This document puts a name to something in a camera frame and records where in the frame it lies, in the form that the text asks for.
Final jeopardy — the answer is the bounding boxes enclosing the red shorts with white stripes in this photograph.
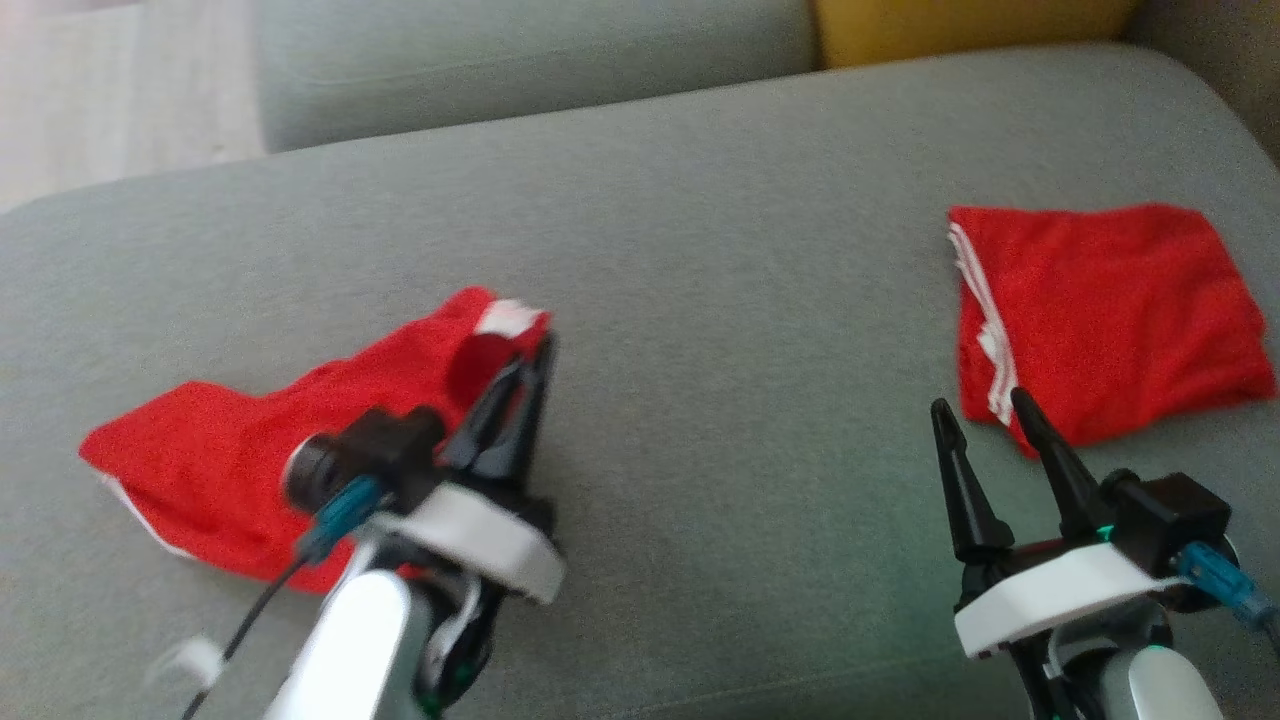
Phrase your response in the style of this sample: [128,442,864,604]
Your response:
[78,286,553,593]

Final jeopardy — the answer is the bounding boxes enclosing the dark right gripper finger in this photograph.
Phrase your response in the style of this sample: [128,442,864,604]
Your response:
[930,398,1016,563]
[1010,387,1113,541]

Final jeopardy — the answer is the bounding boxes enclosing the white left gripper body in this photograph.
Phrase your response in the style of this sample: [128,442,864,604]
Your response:
[372,483,568,716]

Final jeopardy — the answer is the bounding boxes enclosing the red Bulls 23 jersey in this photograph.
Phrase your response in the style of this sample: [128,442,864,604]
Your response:
[946,203,1278,459]

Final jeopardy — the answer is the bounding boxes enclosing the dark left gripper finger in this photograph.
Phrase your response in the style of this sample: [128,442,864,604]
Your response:
[490,335,558,496]
[440,355,526,476]

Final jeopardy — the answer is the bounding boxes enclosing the grey sofa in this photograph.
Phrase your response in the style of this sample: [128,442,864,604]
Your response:
[0,42,1280,720]

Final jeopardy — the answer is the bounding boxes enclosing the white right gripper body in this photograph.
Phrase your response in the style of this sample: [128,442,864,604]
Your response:
[953,535,1186,720]

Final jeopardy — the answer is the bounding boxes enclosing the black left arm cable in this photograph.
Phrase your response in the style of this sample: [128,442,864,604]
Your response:
[180,555,306,720]

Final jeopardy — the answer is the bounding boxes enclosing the yellow sofa back cushion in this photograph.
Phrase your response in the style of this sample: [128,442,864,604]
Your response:
[812,0,1143,69]

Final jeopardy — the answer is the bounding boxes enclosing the white cable label tag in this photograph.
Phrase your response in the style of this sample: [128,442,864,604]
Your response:
[145,635,223,691]

